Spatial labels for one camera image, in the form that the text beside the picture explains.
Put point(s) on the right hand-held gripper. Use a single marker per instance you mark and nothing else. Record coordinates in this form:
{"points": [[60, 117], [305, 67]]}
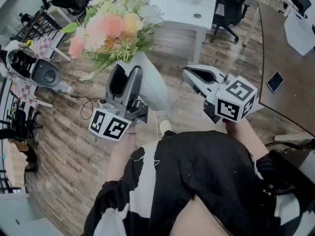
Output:
{"points": [[233, 99]]}

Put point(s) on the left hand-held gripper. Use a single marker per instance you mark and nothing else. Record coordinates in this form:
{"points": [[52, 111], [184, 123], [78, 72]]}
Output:
{"points": [[110, 126]]}

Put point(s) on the pink flowers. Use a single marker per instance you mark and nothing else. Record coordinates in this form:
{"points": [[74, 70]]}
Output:
{"points": [[110, 26]]}

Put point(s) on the person's left forearm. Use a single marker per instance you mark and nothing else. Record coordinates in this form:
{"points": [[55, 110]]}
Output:
{"points": [[120, 156]]}

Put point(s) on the person's right forearm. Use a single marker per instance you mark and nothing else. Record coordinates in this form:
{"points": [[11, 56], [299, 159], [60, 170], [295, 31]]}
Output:
{"points": [[246, 139]]}

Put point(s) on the person's white shoe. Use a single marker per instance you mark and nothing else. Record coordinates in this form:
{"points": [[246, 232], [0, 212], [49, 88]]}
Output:
{"points": [[165, 126]]}

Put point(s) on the smartphone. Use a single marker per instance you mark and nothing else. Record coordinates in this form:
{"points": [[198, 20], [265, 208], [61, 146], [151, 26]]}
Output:
{"points": [[275, 81]]}

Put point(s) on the black office chair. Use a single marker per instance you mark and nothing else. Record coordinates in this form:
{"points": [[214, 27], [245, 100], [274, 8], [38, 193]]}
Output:
{"points": [[22, 131], [300, 0], [230, 6], [71, 4]]}

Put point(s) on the person's black white shirt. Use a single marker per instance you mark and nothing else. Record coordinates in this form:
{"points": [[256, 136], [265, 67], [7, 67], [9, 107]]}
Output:
{"points": [[209, 161]]}

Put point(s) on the dark brown curved table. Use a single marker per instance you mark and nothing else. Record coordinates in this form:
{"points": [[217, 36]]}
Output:
{"points": [[290, 82]]}

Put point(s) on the white box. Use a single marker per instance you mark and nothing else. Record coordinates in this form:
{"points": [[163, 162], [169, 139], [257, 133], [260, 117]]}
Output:
{"points": [[299, 33]]}

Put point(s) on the small yellow object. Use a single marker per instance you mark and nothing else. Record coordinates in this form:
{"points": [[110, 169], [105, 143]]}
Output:
{"points": [[29, 43]]}

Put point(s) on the black ribbed box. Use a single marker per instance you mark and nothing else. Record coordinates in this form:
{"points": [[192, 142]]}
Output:
{"points": [[21, 63]]}

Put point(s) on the black metal rack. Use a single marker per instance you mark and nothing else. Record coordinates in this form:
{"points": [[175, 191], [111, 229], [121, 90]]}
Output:
{"points": [[37, 26]]}

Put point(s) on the black equipment pack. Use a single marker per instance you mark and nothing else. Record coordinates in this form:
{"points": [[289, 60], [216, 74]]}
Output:
{"points": [[288, 171]]}

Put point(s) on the cardboard box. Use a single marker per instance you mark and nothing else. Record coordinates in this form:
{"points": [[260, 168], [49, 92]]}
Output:
{"points": [[14, 161]]}

